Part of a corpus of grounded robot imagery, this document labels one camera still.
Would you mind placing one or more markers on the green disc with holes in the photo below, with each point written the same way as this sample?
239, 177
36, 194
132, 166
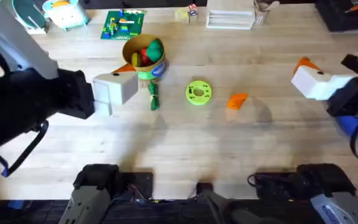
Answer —
204, 98

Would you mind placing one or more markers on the black box with tools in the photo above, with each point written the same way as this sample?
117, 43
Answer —
343, 18

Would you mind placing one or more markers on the yellow tub with toys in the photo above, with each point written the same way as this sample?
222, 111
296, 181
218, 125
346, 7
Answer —
152, 70

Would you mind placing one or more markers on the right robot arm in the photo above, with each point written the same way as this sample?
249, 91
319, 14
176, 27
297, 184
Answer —
337, 199

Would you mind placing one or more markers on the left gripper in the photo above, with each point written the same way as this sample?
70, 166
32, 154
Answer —
26, 99

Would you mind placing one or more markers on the orange ribbed wedge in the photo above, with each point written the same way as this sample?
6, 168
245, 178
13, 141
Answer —
236, 101

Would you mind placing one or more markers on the green board with blocks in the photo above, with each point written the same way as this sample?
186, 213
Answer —
123, 26

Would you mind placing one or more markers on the green vegetable toy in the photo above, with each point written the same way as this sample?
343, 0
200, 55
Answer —
154, 99

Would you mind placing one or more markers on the white stacked trays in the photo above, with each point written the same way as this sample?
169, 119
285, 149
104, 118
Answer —
230, 17

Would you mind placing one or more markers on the teal disc on white stand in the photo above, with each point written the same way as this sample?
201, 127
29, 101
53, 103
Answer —
30, 14

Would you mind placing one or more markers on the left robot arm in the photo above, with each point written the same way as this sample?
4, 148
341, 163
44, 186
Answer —
20, 46

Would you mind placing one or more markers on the blue electric screwdriver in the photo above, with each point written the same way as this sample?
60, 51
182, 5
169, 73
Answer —
350, 126

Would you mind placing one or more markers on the dark grey mount bracket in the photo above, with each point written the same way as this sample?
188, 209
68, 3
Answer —
216, 202

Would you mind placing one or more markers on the small toy blocks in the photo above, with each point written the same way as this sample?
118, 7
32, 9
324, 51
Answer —
192, 14

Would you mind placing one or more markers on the pale teal toy box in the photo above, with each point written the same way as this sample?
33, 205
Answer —
67, 17

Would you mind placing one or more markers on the black rail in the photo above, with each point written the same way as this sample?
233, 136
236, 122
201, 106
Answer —
172, 213

